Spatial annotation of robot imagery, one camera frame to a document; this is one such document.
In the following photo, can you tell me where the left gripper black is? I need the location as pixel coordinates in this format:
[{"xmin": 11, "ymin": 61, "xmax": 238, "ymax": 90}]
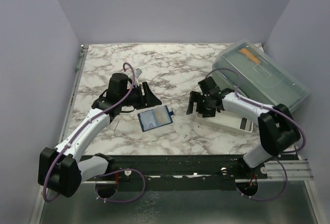
[{"xmin": 120, "ymin": 82, "xmax": 162, "ymax": 110}]

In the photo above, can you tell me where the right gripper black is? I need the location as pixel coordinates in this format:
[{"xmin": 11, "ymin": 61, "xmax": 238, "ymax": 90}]
[{"xmin": 186, "ymin": 91, "xmax": 216, "ymax": 118}]

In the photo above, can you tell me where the blue leather card holder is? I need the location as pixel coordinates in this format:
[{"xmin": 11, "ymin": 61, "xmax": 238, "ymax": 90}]
[{"xmin": 138, "ymin": 106, "xmax": 174, "ymax": 132}]

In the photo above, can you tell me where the gold credit card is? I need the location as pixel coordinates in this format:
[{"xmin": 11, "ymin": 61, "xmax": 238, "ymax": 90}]
[{"xmin": 155, "ymin": 109, "xmax": 170, "ymax": 126}]

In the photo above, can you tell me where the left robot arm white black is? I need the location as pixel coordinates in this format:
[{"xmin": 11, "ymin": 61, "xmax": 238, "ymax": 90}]
[{"xmin": 38, "ymin": 72, "xmax": 162, "ymax": 202}]

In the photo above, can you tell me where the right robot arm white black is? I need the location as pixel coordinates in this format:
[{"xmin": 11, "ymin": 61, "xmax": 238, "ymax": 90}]
[{"xmin": 186, "ymin": 76, "xmax": 302, "ymax": 179}]

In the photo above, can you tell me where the white plastic tray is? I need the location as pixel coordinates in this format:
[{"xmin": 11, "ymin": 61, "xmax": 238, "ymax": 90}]
[{"xmin": 196, "ymin": 111, "xmax": 253, "ymax": 134}]

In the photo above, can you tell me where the grey lidded storage box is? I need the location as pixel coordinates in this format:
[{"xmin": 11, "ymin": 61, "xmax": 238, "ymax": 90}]
[{"xmin": 211, "ymin": 40, "xmax": 310, "ymax": 113}]

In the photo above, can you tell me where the orange item inside box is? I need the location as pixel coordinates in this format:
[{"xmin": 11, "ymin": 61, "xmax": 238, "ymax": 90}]
[{"xmin": 239, "ymin": 48, "xmax": 260, "ymax": 64}]

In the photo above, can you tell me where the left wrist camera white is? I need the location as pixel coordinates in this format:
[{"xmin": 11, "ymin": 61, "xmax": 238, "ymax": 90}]
[{"xmin": 127, "ymin": 68, "xmax": 142, "ymax": 79}]

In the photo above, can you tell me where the black mounting rail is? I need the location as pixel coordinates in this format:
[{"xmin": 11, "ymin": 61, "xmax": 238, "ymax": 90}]
[{"xmin": 109, "ymin": 154, "xmax": 267, "ymax": 192}]

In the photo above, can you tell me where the aluminium extrusion rail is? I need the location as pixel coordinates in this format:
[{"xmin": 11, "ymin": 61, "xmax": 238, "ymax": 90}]
[{"xmin": 38, "ymin": 159, "xmax": 314, "ymax": 183}]

